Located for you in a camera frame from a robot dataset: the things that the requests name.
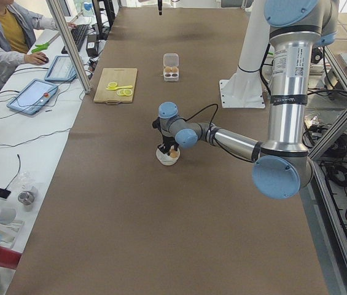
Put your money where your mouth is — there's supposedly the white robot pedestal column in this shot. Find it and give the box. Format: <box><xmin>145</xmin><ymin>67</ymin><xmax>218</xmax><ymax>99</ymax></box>
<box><xmin>219</xmin><ymin>0</ymin><xmax>270</xmax><ymax>108</ymax></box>

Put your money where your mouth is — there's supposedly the person hand on mouse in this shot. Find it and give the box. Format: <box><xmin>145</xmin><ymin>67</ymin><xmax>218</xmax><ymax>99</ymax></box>
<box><xmin>24</xmin><ymin>52</ymin><xmax>49</xmax><ymax>65</ymax></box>

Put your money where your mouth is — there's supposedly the near teach pendant tablet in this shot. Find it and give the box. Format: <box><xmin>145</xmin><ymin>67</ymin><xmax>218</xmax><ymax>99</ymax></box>
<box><xmin>7</xmin><ymin>79</ymin><xmax>58</xmax><ymax>116</ymax></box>

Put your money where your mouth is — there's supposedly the far teach pendant tablet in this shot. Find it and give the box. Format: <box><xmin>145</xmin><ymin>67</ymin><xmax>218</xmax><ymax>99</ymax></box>
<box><xmin>44</xmin><ymin>55</ymin><xmax>77</xmax><ymax>83</ymax></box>

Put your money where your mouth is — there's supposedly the grey cup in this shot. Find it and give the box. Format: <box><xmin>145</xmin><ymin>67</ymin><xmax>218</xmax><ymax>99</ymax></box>
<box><xmin>0</xmin><ymin>207</ymin><xmax>17</xmax><ymax>224</ymax></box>

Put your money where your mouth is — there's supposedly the black power adapter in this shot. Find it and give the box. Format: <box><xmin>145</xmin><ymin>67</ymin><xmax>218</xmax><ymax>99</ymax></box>
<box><xmin>86</xmin><ymin>34</ymin><xmax>99</xmax><ymax>57</ymax></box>

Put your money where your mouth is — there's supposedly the small black pad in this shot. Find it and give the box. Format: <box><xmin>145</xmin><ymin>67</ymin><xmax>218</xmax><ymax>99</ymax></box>
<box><xmin>0</xmin><ymin>188</ymin><xmax>11</xmax><ymax>200</ymax></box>

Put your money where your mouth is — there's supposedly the teach pendant tablet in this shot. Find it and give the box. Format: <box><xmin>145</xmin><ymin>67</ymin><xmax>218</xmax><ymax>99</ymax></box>
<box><xmin>7</xmin><ymin>79</ymin><xmax>58</xmax><ymax>116</ymax></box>
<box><xmin>44</xmin><ymin>55</ymin><xmax>77</xmax><ymax>83</ymax></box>

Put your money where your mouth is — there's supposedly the brown egg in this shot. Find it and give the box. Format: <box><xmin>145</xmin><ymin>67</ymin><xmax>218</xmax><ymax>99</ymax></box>
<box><xmin>170</xmin><ymin>149</ymin><xmax>178</xmax><ymax>158</ymax></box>

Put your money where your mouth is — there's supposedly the small steel cup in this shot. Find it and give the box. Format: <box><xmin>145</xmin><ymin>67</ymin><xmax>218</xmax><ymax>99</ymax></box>
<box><xmin>17</xmin><ymin>191</ymin><xmax>36</xmax><ymax>212</ymax></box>

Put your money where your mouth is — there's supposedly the green handled tool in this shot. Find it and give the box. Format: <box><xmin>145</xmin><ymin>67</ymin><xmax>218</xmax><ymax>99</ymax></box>
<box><xmin>31</xmin><ymin>42</ymin><xmax>50</xmax><ymax>53</ymax></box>

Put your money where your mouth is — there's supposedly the white bowl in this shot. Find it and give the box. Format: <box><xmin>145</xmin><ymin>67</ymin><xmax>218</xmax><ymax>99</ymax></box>
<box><xmin>156</xmin><ymin>147</ymin><xmax>180</xmax><ymax>166</ymax></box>

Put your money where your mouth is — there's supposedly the aluminium frame post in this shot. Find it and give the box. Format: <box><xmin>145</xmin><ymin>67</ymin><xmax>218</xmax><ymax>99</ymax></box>
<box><xmin>46</xmin><ymin>0</ymin><xmax>91</xmax><ymax>94</ymax></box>

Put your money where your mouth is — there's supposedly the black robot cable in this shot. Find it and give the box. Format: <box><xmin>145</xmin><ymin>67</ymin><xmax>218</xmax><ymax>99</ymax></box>
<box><xmin>185</xmin><ymin>103</ymin><xmax>220</xmax><ymax>127</ymax></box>

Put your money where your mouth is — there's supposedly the clear plastic egg box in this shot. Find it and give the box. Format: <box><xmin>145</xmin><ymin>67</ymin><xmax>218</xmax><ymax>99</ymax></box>
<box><xmin>163</xmin><ymin>53</ymin><xmax>179</xmax><ymax>82</ymax></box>

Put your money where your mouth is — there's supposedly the black keyboard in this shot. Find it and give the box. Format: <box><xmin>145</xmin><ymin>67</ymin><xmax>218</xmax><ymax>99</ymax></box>
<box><xmin>71</xmin><ymin>24</ymin><xmax>89</xmax><ymax>52</ymax></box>

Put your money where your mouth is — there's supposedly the yellow lemon slice right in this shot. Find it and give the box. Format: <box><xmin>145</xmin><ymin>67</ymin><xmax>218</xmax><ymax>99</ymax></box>
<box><xmin>116</xmin><ymin>88</ymin><xmax>133</xmax><ymax>96</ymax></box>

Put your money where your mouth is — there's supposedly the seated person grey jacket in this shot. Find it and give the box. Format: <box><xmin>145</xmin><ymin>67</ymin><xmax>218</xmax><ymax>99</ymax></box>
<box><xmin>0</xmin><ymin>1</ymin><xmax>57</xmax><ymax>89</ymax></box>

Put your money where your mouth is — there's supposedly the wooden cutting board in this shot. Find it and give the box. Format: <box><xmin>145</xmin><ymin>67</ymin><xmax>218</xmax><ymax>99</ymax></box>
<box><xmin>93</xmin><ymin>68</ymin><xmax>138</xmax><ymax>104</ymax></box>

